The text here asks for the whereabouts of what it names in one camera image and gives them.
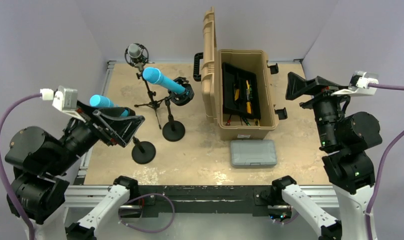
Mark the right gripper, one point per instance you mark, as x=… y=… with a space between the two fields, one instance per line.
x=296 y=85

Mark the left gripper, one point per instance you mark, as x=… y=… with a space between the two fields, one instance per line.
x=119 y=129

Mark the blue microphone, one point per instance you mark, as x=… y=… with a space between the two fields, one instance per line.
x=155 y=76
x=105 y=105

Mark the round base clip stand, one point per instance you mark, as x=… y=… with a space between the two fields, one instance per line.
x=143 y=152

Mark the round base shock mount stand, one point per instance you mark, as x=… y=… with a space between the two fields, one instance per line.
x=174 y=130

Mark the tan tool case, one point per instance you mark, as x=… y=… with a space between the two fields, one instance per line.
x=208 y=71

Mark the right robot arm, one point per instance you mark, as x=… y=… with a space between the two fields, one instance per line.
x=344 y=139

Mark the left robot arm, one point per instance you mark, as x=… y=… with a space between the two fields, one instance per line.
x=37 y=194

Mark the silver microphone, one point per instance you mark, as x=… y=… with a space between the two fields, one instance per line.
x=134 y=51

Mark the black tool tray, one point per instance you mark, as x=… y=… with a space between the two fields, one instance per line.
x=234 y=92

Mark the grey plastic box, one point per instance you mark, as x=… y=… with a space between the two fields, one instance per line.
x=253 y=153

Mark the yellow handled tool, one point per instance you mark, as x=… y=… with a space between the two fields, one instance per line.
x=248 y=97

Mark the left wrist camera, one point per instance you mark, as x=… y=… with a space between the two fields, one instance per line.
x=65 y=99

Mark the tripod stand with shock mount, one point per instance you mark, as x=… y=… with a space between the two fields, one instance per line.
x=153 y=104

